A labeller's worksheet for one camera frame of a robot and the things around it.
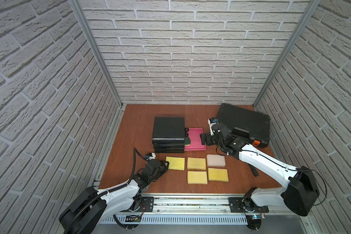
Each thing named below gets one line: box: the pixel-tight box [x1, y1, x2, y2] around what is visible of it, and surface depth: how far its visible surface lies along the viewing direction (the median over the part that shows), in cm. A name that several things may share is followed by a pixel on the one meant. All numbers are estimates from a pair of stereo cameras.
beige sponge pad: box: [206, 154, 226, 167], surface depth 89 cm
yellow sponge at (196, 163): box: [187, 156, 207, 170], surface depth 89 cm
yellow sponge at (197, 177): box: [187, 170, 208, 185], surface depth 84 cm
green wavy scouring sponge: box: [184, 136, 191, 146], surface depth 97 cm
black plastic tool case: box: [217, 103, 271, 149], surface depth 99 cm
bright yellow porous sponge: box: [165, 156, 186, 171], surface depth 89 cm
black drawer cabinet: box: [152, 116, 185, 154], surface depth 85 cm
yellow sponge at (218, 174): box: [207, 167, 229, 182], surface depth 85 cm
